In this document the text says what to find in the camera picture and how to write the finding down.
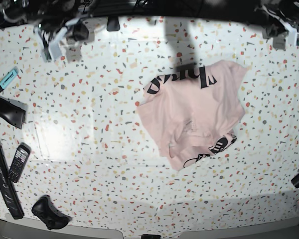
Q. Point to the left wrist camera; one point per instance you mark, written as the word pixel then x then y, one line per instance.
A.
pixel 293 38

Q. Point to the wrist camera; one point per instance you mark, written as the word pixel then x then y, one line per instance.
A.
pixel 293 38
pixel 51 53

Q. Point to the black game controller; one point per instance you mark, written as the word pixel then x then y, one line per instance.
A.
pixel 49 215

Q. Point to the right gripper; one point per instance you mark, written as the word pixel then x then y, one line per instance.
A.
pixel 50 34

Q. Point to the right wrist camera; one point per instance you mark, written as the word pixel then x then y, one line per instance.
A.
pixel 51 53

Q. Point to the turquoise highlighter marker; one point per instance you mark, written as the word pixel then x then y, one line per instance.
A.
pixel 7 79

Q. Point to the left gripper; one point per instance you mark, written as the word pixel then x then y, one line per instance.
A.
pixel 280 22

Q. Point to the black handheld device left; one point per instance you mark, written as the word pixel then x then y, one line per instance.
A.
pixel 13 111

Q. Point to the black box bottom edge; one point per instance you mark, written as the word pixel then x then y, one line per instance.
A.
pixel 150 236

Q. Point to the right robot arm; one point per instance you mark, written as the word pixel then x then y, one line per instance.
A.
pixel 53 20

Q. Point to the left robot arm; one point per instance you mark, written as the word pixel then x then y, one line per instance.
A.
pixel 283 4

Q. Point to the long black wrapped bar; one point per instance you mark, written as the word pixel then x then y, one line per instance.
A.
pixel 8 191

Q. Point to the pink T-shirt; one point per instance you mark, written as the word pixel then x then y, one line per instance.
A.
pixel 191 114

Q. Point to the grey stand foot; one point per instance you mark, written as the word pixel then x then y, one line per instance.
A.
pixel 113 24

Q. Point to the black remote control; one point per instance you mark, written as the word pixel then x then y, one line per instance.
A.
pixel 20 159

